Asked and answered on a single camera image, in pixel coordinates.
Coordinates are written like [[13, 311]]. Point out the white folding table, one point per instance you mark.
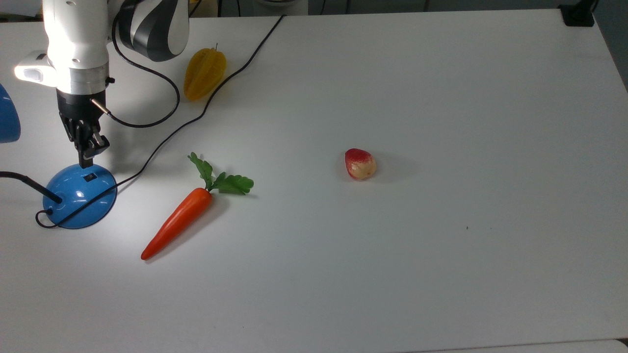
[[539, 347]]

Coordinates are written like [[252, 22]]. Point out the yellow toy starfruit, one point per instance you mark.
[[203, 73]]

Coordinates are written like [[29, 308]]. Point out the orange toy carrot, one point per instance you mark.
[[179, 220]]

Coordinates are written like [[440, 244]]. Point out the blue desk lamp base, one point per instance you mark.
[[78, 198]]

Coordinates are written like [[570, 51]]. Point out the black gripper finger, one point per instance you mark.
[[84, 149], [100, 142]]

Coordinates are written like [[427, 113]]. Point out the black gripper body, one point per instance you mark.
[[76, 110]]

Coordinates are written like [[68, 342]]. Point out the red yellow toy fruit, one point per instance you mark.
[[360, 164]]

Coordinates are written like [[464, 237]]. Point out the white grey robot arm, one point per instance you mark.
[[98, 34]]

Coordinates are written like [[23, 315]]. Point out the black table corner clamp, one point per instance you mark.
[[578, 13]]

